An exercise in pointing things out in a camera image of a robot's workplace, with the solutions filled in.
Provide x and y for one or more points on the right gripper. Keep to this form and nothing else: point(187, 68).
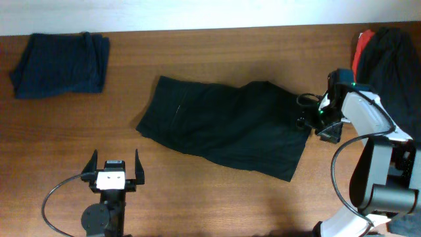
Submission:
point(331, 135)

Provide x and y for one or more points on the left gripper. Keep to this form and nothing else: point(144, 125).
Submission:
point(89, 174)

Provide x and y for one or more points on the black shorts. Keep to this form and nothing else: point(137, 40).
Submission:
point(249, 128)

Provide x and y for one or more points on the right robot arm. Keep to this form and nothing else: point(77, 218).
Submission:
point(385, 184)

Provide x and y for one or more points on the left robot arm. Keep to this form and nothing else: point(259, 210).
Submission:
point(106, 218)

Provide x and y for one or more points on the black garment in pile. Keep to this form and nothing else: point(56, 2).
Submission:
point(389, 63)

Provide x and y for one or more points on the red garment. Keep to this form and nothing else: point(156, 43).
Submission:
point(363, 39)

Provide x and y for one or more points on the dark grey garment at corner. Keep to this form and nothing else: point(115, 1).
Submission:
point(409, 225)

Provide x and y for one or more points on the folded navy blue garment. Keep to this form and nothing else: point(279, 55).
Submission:
point(53, 64)

